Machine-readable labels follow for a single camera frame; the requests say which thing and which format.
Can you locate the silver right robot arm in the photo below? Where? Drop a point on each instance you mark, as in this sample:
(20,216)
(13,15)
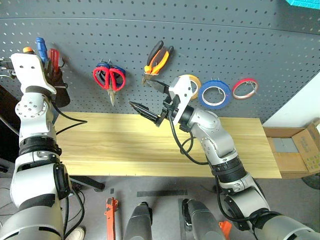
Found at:
(215,130)

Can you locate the printed cardboard box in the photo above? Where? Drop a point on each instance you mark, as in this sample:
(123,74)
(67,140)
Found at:
(308,147)

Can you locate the orange and black pliers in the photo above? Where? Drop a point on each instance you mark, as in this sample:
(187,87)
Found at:
(157,60)

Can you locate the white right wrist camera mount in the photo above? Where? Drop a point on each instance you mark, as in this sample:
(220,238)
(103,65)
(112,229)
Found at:
(183,92)

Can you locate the black table leg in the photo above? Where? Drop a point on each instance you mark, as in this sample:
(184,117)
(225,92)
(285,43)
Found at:
(92,183)

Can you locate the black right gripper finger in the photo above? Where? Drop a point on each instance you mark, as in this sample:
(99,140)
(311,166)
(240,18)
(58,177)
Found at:
(158,86)
(145,111)

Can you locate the orange pipe wrench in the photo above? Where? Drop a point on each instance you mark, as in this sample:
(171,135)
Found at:
(110,217)

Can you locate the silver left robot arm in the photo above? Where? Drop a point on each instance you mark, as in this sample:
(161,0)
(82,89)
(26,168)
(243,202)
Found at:
(35,155)

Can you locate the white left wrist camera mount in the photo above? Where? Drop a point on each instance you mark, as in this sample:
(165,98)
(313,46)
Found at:
(27,70)

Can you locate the open brown cardboard box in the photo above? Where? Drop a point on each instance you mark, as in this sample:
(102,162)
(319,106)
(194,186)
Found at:
(287,162)

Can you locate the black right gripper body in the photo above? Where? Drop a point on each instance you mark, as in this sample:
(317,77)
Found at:
(168,106)

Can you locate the grey rounded robot leg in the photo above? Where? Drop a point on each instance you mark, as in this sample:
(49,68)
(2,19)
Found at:
(138,222)
(200,220)

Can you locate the yellow tape roll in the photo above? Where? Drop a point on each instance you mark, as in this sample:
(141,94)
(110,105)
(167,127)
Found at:
(197,81)

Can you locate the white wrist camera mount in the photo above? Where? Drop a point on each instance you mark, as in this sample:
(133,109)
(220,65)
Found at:
(27,70)
(183,92)

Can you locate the teal foam block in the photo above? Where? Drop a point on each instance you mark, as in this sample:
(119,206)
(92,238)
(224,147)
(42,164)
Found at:
(305,3)

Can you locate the grey metal pegboard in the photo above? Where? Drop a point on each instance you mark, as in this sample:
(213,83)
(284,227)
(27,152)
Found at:
(200,37)

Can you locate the red tape roll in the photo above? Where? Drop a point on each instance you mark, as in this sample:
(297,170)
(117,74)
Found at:
(245,79)

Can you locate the white shoe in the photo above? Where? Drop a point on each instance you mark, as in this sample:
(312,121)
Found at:
(75,233)

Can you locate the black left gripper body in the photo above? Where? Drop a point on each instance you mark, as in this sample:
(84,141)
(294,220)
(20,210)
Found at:
(52,73)

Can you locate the blue tape roll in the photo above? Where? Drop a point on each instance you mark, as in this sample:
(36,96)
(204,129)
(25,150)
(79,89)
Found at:
(225,87)

